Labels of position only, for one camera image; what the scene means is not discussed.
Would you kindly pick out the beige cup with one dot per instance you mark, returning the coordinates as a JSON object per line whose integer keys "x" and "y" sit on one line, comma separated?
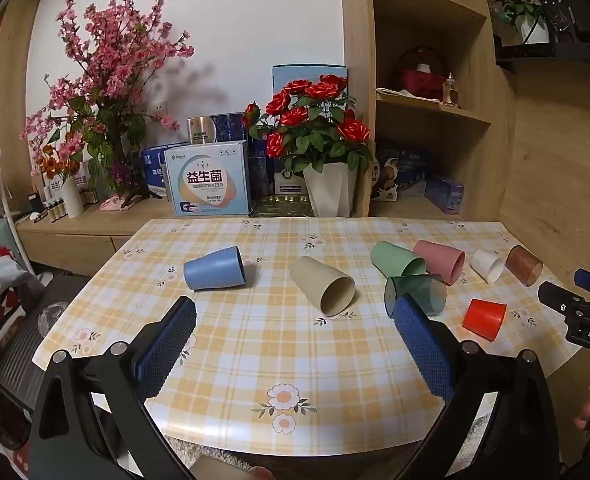
{"x": 315, "y": 280}

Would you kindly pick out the tall dark blue box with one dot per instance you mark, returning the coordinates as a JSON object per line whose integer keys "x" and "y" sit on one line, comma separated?
{"x": 260, "y": 175}

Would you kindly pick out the white vase orange flowers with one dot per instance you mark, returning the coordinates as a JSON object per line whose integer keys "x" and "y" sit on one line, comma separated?
{"x": 71, "y": 200}

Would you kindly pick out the yellow checked floral tablecloth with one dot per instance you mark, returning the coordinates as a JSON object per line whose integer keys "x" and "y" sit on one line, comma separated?
{"x": 275, "y": 350}

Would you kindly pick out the blue cup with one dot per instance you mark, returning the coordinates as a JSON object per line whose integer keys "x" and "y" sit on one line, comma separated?
{"x": 210, "y": 270}

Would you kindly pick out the white and blue board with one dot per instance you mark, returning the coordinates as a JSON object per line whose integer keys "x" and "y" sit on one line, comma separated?
{"x": 285, "y": 80}

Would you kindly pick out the wooden shelf cabinet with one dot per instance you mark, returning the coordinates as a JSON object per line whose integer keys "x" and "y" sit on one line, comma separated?
{"x": 420, "y": 25}

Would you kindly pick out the white box pastel label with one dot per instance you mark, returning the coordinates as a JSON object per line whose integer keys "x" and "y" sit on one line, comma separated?
{"x": 205, "y": 180}

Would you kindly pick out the small blue box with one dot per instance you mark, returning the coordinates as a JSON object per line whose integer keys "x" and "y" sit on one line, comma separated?
{"x": 445, "y": 195}

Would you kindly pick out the white box green emblem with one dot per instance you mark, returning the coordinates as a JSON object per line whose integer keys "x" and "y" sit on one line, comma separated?
{"x": 287, "y": 182}

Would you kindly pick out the red gift basket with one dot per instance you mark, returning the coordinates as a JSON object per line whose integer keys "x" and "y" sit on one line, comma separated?
{"x": 417, "y": 82}

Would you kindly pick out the row of small amber bottles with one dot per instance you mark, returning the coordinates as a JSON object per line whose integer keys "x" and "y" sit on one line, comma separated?
{"x": 55, "y": 210}

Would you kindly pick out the dark blue illustrated box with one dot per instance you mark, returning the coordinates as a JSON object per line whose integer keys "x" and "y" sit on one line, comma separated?
{"x": 400, "y": 172}

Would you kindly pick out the pink artificial blossom tree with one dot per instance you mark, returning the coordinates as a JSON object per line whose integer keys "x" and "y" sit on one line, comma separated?
{"x": 110, "y": 70}

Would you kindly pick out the black ribbed case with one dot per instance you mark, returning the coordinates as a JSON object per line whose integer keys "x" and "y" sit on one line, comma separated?
{"x": 25, "y": 355}

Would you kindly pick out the red rose plant white pot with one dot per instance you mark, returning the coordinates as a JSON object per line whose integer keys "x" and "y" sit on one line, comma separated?
{"x": 330, "y": 190}

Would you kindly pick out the pink cup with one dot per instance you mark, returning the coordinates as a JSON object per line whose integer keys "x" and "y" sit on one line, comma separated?
{"x": 437, "y": 255}

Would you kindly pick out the white shaggy rug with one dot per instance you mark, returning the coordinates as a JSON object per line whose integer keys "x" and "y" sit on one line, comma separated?
{"x": 200, "y": 452}

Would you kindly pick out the brown transparent cup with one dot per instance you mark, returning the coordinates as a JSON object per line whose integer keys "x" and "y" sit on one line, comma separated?
{"x": 520, "y": 260}

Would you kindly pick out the small white cup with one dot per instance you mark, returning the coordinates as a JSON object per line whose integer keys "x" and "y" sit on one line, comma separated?
{"x": 484, "y": 261}

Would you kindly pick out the pink cloth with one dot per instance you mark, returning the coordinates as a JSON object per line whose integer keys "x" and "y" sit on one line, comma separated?
{"x": 115, "y": 204}

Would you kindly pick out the silver can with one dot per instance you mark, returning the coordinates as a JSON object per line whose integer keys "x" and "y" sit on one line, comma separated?
{"x": 200, "y": 128}

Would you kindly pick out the white wall socket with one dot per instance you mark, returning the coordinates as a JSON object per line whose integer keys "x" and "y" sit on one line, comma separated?
{"x": 157, "y": 107}

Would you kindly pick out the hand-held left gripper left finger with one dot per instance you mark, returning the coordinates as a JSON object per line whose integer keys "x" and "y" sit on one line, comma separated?
{"x": 167, "y": 347}

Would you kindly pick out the teal transparent cup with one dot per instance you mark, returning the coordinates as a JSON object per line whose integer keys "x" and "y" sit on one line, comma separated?
{"x": 420, "y": 287}

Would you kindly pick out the dark blue patterned box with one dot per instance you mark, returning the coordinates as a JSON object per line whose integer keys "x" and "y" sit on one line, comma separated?
{"x": 230, "y": 127}

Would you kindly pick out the small red cup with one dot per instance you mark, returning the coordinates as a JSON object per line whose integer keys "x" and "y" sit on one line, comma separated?
{"x": 482, "y": 317}

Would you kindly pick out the gold tray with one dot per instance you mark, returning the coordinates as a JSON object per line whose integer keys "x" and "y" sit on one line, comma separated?
{"x": 275, "y": 206}

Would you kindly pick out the pink rose plant white pot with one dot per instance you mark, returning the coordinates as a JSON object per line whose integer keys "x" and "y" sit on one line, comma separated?
{"x": 522, "y": 0}

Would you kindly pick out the blue and white box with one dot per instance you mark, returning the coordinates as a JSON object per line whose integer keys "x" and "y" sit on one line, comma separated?
{"x": 152, "y": 172}

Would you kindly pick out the green cup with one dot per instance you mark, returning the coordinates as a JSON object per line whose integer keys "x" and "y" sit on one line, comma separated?
{"x": 390, "y": 257}

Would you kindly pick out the small glass bottle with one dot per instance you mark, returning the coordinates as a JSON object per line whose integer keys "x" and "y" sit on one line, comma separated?
{"x": 450, "y": 92}

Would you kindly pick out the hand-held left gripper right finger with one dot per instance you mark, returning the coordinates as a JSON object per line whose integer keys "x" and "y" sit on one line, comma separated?
{"x": 425, "y": 350}

